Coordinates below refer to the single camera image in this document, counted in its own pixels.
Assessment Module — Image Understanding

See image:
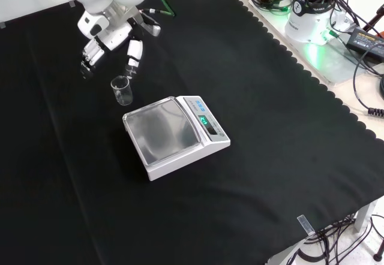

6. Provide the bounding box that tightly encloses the white electronic balance steel pan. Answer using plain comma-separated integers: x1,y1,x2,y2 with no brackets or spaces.
122,95,232,182

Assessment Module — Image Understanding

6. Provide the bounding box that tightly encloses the clear tape strip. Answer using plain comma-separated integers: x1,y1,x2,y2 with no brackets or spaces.
296,214,316,236

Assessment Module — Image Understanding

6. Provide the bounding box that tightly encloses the black power adapter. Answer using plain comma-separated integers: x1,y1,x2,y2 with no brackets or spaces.
346,27,384,59

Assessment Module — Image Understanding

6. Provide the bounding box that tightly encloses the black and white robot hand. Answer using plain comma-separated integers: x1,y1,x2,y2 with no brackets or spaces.
77,9,144,80

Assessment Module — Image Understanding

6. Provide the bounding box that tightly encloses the white table leg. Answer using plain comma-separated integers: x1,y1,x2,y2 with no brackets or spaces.
355,201,379,233

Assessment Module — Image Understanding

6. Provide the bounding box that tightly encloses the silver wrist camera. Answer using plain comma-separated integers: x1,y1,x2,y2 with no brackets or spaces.
136,9,162,37

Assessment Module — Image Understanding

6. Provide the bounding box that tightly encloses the small clear glass beaker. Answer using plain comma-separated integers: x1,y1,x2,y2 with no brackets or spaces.
110,75,134,107

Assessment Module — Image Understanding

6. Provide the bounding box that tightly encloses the brown tripod leg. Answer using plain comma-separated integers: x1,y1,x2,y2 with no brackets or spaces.
361,3,384,40

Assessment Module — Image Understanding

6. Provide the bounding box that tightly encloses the black floor cable bundle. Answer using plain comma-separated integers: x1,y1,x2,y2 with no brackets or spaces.
295,213,384,265

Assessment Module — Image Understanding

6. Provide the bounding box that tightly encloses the black coiled cable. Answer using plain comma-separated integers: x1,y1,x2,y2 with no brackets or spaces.
352,46,384,116

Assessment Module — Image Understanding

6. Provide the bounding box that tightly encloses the black bench cloth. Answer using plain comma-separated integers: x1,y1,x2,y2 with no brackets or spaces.
0,0,384,265

